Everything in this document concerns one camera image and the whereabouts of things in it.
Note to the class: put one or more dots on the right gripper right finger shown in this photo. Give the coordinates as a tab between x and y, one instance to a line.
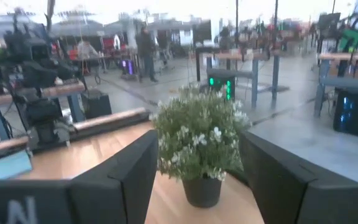
275	186

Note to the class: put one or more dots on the computer tower green lights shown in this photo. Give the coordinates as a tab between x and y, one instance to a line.
222	82

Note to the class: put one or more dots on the wooden table blue legs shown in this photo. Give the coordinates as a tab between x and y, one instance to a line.
61	90
238	56
346	57

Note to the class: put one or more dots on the computer tower blue lights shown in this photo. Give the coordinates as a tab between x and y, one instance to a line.
356	115

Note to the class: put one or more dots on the computer tower purple lights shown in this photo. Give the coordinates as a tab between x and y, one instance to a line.
127	67

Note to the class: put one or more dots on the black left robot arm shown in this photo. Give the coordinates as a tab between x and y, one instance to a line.
43	112

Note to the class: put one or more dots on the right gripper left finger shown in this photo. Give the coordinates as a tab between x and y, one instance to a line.
129	180

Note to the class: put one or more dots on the teal folded cloth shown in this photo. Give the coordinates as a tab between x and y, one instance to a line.
5	165

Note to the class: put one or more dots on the person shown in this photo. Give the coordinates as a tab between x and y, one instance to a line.
85	49
145	53

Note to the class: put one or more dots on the black box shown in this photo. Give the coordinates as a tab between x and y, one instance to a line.
96	104

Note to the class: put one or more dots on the potted plant black pot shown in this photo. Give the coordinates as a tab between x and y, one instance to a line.
197	140

